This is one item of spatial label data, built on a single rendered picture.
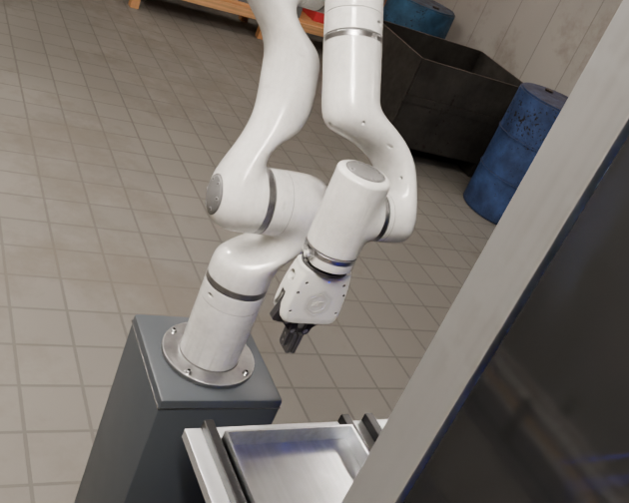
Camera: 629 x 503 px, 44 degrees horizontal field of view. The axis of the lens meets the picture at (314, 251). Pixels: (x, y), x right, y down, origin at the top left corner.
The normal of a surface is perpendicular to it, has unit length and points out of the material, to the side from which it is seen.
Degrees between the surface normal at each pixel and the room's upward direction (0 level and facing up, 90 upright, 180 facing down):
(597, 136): 90
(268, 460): 0
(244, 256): 29
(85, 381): 0
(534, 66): 90
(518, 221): 90
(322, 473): 0
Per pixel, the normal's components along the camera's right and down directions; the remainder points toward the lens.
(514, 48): -0.86, -0.10
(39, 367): 0.36, -0.81
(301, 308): 0.34, 0.56
